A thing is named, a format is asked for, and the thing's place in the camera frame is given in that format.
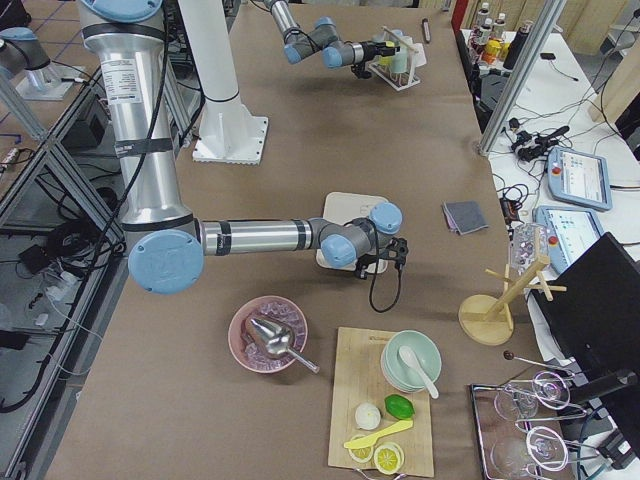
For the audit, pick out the black gripper body near tray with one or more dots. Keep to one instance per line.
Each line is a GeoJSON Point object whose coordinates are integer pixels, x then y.
{"type": "Point", "coordinates": [384, 252]}

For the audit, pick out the black gripper body near rack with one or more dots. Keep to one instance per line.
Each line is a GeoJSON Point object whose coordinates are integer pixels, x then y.
{"type": "Point", "coordinates": [370, 48]}

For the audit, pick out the tray gripper black finger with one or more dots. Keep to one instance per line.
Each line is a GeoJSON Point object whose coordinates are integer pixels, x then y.
{"type": "Point", "coordinates": [401, 245]}
{"type": "Point", "coordinates": [400, 261]}

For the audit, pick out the green plastic cup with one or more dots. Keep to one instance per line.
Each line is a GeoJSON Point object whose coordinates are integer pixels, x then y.
{"type": "Point", "coordinates": [399, 62]}

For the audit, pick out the cream rabbit print tray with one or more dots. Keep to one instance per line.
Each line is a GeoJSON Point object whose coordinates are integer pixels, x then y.
{"type": "Point", "coordinates": [340, 208]}

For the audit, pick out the silver robot arm near tray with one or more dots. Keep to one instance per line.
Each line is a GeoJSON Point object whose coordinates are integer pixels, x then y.
{"type": "Point", "coordinates": [166, 244]}

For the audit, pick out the silver robot arm near rack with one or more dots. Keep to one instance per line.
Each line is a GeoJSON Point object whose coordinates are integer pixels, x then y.
{"type": "Point", "coordinates": [324, 38]}

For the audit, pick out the yellow plastic cup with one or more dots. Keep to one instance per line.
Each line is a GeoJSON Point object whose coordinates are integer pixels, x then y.
{"type": "Point", "coordinates": [384, 62]}

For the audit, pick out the black tray with glasses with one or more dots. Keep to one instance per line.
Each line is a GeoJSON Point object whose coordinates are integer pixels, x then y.
{"type": "Point", "coordinates": [547, 423]}

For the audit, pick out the grey folded cloth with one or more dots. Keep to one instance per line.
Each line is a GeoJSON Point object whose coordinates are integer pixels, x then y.
{"type": "Point", "coordinates": [464, 217]}

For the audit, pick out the white ceramic spoon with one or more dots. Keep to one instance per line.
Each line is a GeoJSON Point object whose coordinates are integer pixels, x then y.
{"type": "Point", "coordinates": [409, 357]}

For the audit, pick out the wooden mug tree stand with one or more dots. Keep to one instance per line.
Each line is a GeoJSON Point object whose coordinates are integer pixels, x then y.
{"type": "Point", "coordinates": [488, 320]}

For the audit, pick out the stacked green bowls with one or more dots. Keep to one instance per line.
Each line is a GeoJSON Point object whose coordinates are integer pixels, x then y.
{"type": "Point", "coordinates": [394, 370]}

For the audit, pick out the pink ribbed bowl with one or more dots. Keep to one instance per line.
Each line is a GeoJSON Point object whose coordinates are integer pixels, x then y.
{"type": "Point", "coordinates": [244, 348]}

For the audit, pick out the wooden cutting board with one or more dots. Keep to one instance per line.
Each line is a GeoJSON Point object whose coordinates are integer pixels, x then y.
{"type": "Point", "coordinates": [358, 378]}

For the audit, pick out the metal ice scoop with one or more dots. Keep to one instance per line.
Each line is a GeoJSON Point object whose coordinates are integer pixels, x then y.
{"type": "Point", "coordinates": [276, 339]}

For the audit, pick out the green lime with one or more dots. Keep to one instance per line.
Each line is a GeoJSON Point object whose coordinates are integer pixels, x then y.
{"type": "Point", "coordinates": [399, 407]}

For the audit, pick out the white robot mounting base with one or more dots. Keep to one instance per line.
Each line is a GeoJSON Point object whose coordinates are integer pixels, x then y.
{"type": "Point", "coordinates": [228, 132]}

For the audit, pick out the white garlic bulb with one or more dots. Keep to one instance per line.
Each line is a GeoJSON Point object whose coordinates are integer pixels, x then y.
{"type": "Point", "coordinates": [367, 416]}

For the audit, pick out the blue teach pendant lower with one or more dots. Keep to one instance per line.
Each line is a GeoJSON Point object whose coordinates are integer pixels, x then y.
{"type": "Point", "coordinates": [571, 232]}

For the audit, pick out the blue teach pendant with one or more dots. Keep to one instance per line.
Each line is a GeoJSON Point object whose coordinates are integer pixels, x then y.
{"type": "Point", "coordinates": [571, 232]}
{"type": "Point", "coordinates": [579, 178]}

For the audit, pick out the yellow plastic knife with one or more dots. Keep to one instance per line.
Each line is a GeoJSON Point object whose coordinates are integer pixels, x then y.
{"type": "Point", "coordinates": [371, 439]}

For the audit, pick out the blue teach pendant upper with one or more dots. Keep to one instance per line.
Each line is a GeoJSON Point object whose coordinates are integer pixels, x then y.
{"type": "Point", "coordinates": [579, 178]}

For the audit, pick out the lemon slice right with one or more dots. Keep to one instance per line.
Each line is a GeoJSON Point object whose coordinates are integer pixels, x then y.
{"type": "Point", "coordinates": [388, 458]}

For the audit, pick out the lemon slice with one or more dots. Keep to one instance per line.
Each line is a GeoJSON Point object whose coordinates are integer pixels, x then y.
{"type": "Point", "coordinates": [388, 458]}
{"type": "Point", "coordinates": [362, 455]}

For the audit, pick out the lemon slice left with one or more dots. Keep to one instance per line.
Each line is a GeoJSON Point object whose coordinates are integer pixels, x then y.
{"type": "Point", "coordinates": [362, 455]}

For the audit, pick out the black monitor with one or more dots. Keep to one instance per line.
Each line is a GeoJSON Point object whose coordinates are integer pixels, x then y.
{"type": "Point", "coordinates": [596, 320]}

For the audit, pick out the wooden rack handle rod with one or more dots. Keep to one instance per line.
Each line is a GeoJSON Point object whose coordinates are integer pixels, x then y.
{"type": "Point", "coordinates": [399, 39]}

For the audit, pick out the white wire cup rack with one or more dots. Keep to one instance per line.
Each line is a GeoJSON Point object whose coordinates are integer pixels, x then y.
{"type": "Point", "coordinates": [409, 78]}

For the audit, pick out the aluminium frame post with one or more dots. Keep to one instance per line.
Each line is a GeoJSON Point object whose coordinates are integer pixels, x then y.
{"type": "Point", "coordinates": [536, 40]}

